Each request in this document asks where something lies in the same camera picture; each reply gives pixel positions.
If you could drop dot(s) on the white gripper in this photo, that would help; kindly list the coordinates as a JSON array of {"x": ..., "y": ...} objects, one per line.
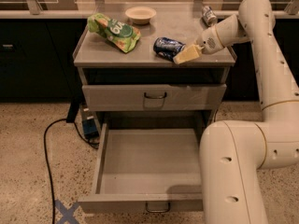
[{"x": 209, "y": 41}]

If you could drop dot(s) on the blue pepsi can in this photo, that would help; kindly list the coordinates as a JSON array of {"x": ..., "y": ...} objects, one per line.
[{"x": 167, "y": 48}]

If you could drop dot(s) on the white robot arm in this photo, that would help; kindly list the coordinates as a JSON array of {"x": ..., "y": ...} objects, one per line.
[{"x": 231, "y": 152}]

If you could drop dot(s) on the silver soda can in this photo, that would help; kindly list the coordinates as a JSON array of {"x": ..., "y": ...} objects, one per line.
[{"x": 209, "y": 16}]

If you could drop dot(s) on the grey drawer cabinet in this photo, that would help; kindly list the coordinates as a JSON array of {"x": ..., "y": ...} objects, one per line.
[{"x": 99, "y": 62}]

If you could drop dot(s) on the closed grey top drawer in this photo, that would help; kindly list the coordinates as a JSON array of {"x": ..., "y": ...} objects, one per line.
[{"x": 153, "y": 97}]

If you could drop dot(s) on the open grey middle drawer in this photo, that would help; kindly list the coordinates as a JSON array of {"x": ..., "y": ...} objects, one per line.
[{"x": 145, "y": 171}]

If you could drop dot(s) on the dark lab counter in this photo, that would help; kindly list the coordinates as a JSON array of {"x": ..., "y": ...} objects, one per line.
[{"x": 36, "y": 62}]

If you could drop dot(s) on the beige paper bowl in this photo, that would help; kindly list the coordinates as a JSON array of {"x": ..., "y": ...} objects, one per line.
[{"x": 140, "y": 15}]

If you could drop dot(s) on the green chip bag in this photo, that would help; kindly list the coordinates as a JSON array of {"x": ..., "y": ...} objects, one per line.
[{"x": 122, "y": 35}]

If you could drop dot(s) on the blue power box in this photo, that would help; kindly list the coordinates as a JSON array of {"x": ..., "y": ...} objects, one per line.
[{"x": 88, "y": 123}]

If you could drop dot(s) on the blue tape cross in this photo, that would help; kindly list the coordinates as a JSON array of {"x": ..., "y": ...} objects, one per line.
[{"x": 67, "y": 213}]

